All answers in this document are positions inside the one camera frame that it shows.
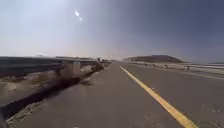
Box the grey asphalt road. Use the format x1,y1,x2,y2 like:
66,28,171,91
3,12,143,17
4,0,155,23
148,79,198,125
6,60,224,128

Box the low distant hills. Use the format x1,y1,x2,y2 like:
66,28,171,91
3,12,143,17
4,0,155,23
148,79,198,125
33,53,116,62

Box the dark hill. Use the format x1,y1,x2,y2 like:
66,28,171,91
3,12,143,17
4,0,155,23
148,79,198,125
123,54,186,64

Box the yellow painted line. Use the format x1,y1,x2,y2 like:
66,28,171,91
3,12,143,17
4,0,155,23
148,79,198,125
119,65,200,128

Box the white painted edge line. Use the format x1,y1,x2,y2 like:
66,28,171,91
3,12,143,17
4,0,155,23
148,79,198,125
133,63,224,81

